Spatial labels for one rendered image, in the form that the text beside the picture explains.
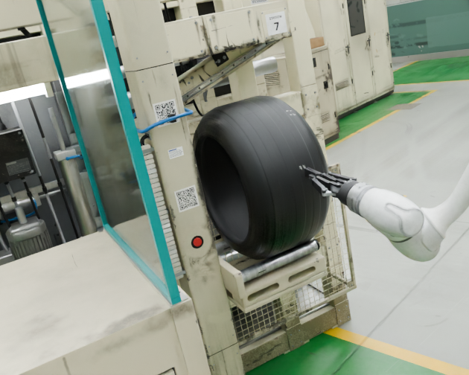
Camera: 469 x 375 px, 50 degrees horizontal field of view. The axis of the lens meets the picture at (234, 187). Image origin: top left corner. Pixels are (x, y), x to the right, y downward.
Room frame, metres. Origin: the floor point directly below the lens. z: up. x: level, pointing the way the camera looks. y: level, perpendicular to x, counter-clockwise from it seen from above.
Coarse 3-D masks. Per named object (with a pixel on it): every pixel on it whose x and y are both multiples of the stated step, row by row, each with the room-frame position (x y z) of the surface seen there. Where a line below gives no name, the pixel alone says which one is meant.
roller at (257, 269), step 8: (312, 240) 1.70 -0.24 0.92; (296, 248) 1.67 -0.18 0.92; (304, 248) 1.67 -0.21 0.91; (312, 248) 1.68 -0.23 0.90; (280, 256) 1.64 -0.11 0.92; (288, 256) 1.64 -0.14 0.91; (296, 256) 1.65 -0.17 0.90; (256, 264) 1.61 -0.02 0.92; (264, 264) 1.60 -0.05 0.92; (272, 264) 1.61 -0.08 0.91; (280, 264) 1.62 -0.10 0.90; (248, 272) 1.57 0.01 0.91; (256, 272) 1.58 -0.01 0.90; (264, 272) 1.60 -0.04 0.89; (248, 280) 1.57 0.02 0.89
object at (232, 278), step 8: (224, 264) 1.60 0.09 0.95; (224, 272) 1.59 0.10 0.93; (232, 272) 1.53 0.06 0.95; (240, 272) 1.52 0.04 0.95; (224, 280) 1.60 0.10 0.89; (232, 280) 1.53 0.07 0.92; (240, 280) 1.51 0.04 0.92; (232, 288) 1.55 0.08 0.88; (240, 288) 1.51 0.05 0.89; (240, 296) 1.51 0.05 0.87
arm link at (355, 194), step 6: (354, 186) 1.30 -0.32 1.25; (360, 186) 1.29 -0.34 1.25; (366, 186) 1.28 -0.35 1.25; (372, 186) 1.28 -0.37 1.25; (348, 192) 1.30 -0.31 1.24; (354, 192) 1.28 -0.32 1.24; (360, 192) 1.26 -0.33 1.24; (348, 198) 1.29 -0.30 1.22; (354, 198) 1.27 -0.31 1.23; (360, 198) 1.25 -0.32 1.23; (348, 204) 1.29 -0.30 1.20; (354, 204) 1.26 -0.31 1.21; (354, 210) 1.27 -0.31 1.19; (360, 216) 1.26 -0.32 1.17
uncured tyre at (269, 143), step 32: (256, 96) 1.84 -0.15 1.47; (224, 128) 1.64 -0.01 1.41; (256, 128) 1.60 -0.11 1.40; (288, 128) 1.61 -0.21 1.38; (224, 160) 2.04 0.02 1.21; (256, 160) 1.52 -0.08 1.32; (288, 160) 1.54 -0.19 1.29; (320, 160) 1.58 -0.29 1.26; (224, 192) 2.01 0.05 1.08; (256, 192) 1.50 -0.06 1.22; (288, 192) 1.51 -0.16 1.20; (224, 224) 1.90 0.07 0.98; (256, 224) 1.53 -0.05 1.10; (288, 224) 1.52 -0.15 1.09; (320, 224) 1.60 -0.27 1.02; (256, 256) 1.62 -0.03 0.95
